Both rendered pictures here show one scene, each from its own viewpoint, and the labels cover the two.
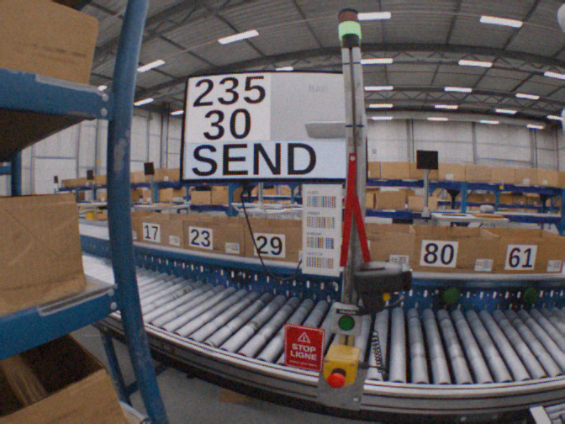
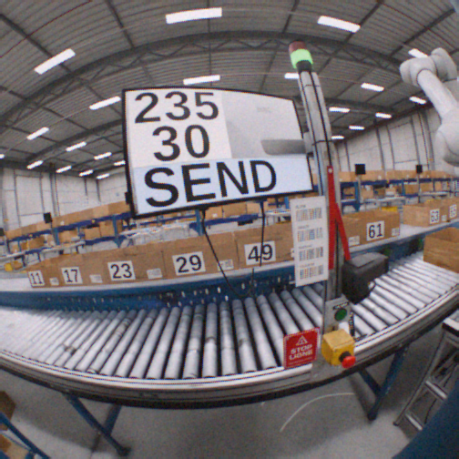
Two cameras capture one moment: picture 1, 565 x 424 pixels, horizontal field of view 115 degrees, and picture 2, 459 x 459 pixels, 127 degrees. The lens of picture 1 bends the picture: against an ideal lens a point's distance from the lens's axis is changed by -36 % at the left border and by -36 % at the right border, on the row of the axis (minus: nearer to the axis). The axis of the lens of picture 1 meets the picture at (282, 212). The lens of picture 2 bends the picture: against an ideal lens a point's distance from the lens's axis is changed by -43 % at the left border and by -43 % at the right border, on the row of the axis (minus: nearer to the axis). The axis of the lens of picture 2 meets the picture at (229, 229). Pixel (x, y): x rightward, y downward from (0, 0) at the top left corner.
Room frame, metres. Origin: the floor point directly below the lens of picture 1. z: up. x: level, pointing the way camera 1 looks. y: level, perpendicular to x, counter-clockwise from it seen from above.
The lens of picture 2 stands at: (0.29, 0.24, 1.26)
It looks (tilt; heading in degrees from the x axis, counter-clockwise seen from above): 9 degrees down; 337
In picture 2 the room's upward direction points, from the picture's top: 8 degrees counter-clockwise
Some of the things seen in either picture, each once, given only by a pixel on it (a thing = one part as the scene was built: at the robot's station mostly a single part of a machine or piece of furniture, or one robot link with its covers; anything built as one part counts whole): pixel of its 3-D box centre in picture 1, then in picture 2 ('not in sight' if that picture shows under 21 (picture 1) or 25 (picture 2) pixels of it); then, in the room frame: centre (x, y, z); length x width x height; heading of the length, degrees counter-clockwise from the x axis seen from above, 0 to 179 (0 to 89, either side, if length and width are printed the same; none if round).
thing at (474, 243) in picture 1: (451, 248); (324, 234); (1.12, -0.78, 0.96); 0.39 x 0.29 x 0.17; 69
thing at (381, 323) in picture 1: (379, 340); (314, 314); (0.81, -0.33, 0.72); 0.52 x 0.05 x 0.05; 159
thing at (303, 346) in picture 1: (315, 350); (311, 346); (0.58, -0.08, 0.85); 0.16 x 0.01 x 0.13; 69
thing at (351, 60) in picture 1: (354, 248); (333, 250); (0.58, -0.15, 1.11); 0.12 x 0.05 x 0.88; 69
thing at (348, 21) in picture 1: (349, 27); (300, 56); (0.59, -0.16, 1.62); 0.05 x 0.05 x 0.06
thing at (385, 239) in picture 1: (371, 244); (268, 243); (1.26, -0.42, 0.97); 0.39 x 0.29 x 0.17; 69
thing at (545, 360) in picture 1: (530, 341); (403, 282); (0.60, -0.88, 0.72); 0.52 x 0.05 x 0.05; 159
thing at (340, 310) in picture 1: (347, 320); (338, 311); (0.55, -0.14, 0.95); 0.07 x 0.03 x 0.07; 69
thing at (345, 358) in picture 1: (356, 368); (350, 344); (0.51, -0.17, 0.84); 0.15 x 0.09 x 0.07; 69
